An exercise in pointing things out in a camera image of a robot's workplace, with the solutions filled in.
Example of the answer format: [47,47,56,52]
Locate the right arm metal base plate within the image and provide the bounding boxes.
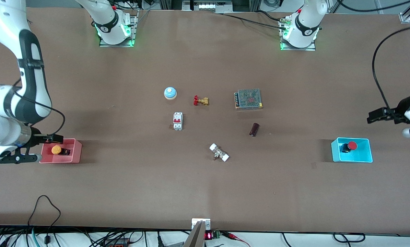
[99,10,139,48]

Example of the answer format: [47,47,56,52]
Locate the black coiled cable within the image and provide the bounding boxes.
[332,233,366,243]

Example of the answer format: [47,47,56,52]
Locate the black cable on table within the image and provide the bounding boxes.
[213,12,289,31]

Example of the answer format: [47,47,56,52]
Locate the metal mesh power supply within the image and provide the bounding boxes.
[234,89,263,110]

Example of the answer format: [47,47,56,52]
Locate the white table edge bracket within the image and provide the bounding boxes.
[191,218,211,231]

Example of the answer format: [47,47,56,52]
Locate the grey metal bar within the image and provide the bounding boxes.
[184,221,206,247]

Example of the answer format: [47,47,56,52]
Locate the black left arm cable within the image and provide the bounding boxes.
[372,24,410,110]

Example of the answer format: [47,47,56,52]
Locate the grey metal device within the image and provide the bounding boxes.
[182,0,233,14]

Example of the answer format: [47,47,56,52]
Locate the cyan plastic bin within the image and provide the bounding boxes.
[331,137,373,163]

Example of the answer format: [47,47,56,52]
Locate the black looped thin cable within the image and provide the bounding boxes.
[27,195,61,245]

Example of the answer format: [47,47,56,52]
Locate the pink plastic bin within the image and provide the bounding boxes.
[39,138,82,164]

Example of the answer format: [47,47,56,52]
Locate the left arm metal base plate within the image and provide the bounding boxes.
[279,17,316,51]

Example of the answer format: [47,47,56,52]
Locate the red alligator clip lead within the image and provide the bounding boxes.
[221,232,251,247]

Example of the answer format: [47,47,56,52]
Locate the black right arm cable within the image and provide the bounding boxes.
[14,77,66,137]

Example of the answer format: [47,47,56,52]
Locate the red push button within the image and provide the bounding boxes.
[341,141,358,154]

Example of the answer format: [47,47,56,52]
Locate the white brass pipe fitting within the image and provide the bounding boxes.
[209,143,230,162]

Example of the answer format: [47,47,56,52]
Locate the yellow push button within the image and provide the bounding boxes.
[51,145,71,156]

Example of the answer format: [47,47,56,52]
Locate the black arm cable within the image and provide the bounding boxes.
[372,24,410,110]
[14,77,66,137]

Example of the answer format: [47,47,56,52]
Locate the white red circuit breaker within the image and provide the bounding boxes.
[173,112,184,131]

